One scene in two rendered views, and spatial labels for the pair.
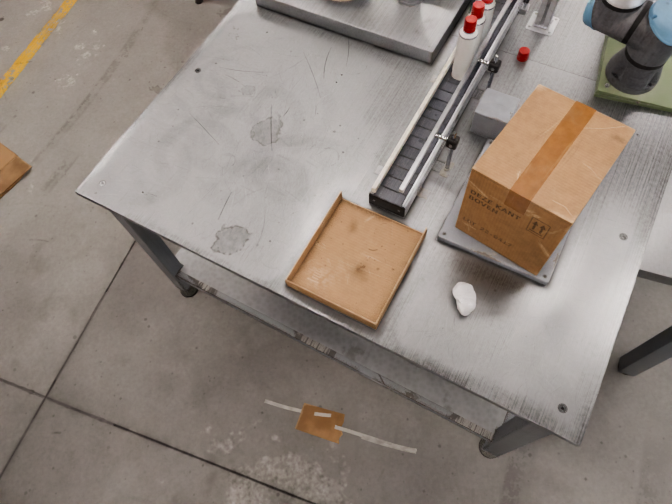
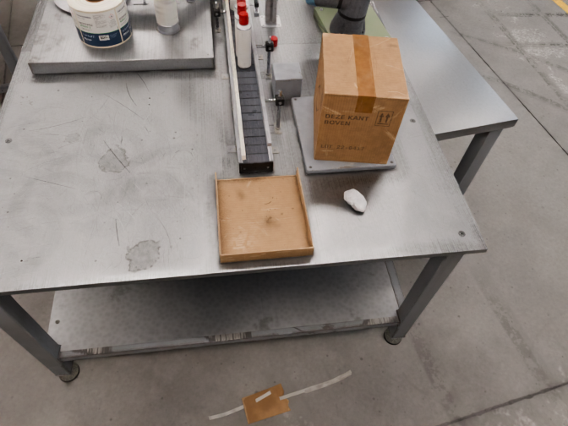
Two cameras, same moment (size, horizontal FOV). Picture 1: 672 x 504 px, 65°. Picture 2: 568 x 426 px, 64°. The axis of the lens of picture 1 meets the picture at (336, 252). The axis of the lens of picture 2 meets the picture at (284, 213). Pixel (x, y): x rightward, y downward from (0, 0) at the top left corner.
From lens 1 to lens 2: 51 cm
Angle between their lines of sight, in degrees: 26
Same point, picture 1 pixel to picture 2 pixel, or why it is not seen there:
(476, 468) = (395, 357)
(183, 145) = (38, 204)
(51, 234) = not seen: outside the picture
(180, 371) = not seen: outside the picture
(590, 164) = (390, 64)
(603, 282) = (423, 150)
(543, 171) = (368, 78)
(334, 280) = (255, 238)
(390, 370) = (300, 319)
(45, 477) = not seen: outside the picture
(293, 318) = (198, 327)
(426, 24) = (194, 41)
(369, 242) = (261, 199)
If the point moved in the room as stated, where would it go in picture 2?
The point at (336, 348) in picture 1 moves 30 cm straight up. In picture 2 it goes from (248, 329) to (248, 294)
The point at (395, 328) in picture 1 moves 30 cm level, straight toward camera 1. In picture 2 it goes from (324, 246) to (383, 337)
